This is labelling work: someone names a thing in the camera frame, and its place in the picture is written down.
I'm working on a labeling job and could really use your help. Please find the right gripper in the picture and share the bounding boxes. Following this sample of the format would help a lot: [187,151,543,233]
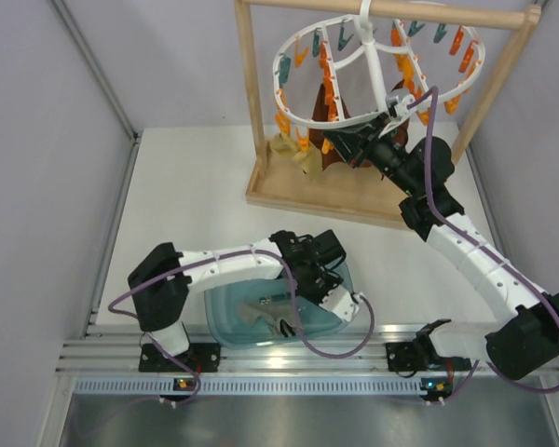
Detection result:
[326,113,420,196]

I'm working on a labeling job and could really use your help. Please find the yellow sock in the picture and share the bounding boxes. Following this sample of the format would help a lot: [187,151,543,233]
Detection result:
[269,132,307,163]
[297,143,322,181]

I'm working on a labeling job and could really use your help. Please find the white round clip hanger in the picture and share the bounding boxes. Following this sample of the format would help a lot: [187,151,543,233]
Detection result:
[272,0,487,141]

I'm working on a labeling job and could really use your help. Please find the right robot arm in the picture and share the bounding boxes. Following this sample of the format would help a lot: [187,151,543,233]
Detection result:
[323,116,559,381]

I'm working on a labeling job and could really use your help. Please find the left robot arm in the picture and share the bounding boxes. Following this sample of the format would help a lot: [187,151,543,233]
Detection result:
[128,230,358,370]

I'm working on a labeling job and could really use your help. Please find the wooden hanging rack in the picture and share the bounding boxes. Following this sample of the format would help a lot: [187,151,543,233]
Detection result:
[235,1,541,227]

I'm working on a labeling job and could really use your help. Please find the teal plastic tub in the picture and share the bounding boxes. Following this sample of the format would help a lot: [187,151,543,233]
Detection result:
[204,261,353,349]

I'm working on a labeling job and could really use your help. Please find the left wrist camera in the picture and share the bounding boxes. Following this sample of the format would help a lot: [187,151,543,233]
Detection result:
[319,286,364,324]

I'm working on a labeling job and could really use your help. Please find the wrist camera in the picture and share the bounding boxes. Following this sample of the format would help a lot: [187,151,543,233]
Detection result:
[319,286,364,324]
[386,90,418,121]

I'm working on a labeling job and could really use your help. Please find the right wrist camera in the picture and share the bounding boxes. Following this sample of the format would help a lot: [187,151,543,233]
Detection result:
[386,90,418,121]

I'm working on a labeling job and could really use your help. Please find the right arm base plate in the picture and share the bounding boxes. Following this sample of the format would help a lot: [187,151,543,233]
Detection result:
[385,341,447,373]

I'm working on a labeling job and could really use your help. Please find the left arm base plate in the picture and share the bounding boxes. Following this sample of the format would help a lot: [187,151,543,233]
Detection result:
[138,343,221,373]

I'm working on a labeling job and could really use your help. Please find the aluminium mounting rail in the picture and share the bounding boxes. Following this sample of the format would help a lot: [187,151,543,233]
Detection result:
[56,324,420,376]

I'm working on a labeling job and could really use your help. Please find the slotted cable duct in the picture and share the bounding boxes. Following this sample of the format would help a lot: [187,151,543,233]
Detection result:
[74,376,451,397]

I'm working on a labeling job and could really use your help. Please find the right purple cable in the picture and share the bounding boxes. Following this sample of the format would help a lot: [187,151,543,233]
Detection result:
[407,86,559,406]

